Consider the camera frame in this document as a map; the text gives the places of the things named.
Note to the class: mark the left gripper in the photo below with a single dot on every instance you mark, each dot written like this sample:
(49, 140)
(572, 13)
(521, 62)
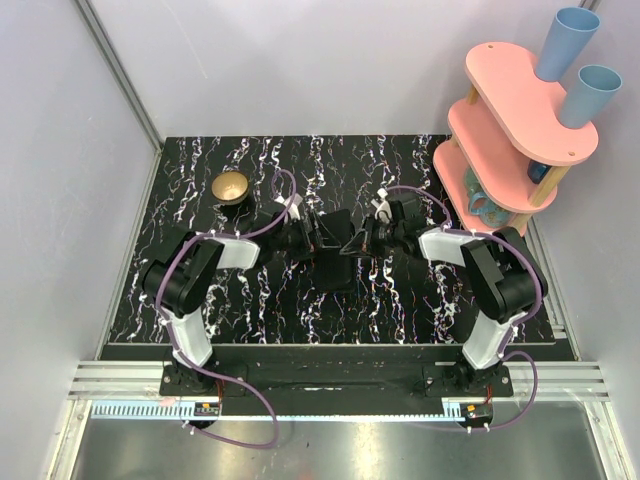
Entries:
(308, 235)

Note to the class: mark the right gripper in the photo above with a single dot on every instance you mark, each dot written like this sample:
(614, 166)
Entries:
(361, 244)

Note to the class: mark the black zip tool case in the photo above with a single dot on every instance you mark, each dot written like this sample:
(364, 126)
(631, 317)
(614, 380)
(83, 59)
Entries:
(332, 272)

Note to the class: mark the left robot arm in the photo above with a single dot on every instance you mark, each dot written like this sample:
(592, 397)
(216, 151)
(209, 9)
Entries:
(180, 275)

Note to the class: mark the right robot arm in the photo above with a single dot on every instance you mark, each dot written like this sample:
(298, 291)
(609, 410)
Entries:
(507, 283)

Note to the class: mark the bronze bowl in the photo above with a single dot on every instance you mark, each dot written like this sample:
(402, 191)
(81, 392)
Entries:
(230, 187)

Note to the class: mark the teal patterned mug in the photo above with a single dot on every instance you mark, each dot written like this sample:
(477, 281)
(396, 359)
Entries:
(481, 205)

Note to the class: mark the pink three-tier shelf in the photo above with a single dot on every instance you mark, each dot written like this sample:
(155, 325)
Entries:
(507, 119)

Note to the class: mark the dark blue cup on shelf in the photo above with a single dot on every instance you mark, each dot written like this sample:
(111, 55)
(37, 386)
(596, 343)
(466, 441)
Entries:
(536, 171)

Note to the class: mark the blue cup lower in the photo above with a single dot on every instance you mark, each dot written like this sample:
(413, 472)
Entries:
(594, 88)

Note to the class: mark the blue cup upper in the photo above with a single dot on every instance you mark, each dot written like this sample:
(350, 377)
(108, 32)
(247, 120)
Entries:
(571, 30)

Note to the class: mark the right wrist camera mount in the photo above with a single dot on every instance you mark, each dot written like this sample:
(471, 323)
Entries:
(382, 211)

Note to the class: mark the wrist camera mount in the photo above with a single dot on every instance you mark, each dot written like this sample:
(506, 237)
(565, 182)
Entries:
(292, 205)
(382, 211)

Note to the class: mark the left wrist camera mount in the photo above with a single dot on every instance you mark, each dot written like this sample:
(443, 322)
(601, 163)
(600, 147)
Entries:
(292, 205)

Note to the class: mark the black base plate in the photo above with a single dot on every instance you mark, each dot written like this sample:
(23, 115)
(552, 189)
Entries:
(432, 370)

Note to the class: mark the aluminium rail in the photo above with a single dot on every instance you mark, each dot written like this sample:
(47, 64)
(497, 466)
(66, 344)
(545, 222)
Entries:
(557, 381)

